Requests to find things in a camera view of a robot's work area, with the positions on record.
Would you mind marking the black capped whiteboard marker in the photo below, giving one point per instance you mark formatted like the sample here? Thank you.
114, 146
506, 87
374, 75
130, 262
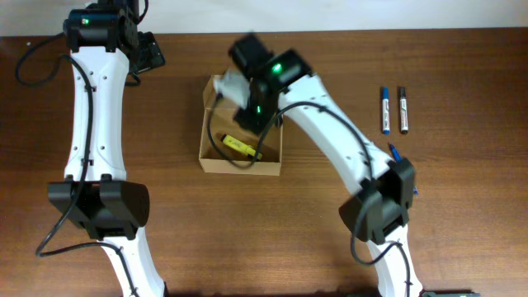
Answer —
403, 110

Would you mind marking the brown cardboard box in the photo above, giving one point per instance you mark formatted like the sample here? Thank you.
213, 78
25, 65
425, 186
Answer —
217, 157

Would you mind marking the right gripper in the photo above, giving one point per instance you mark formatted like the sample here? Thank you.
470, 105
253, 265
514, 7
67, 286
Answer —
247, 119

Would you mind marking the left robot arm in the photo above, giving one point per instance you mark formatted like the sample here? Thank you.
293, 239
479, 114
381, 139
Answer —
95, 195

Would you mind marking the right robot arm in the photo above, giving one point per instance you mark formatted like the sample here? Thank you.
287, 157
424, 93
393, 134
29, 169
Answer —
381, 188

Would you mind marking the blue capped whiteboard marker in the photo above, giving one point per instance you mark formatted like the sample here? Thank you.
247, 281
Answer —
385, 119

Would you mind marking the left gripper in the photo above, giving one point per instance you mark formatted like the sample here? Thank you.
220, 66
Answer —
151, 55

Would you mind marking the yellow highlighter marker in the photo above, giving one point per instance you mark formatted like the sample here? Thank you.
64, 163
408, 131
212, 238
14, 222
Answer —
240, 147

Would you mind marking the blue ballpoint pen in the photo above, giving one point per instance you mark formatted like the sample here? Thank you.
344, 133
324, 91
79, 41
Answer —
396, 156

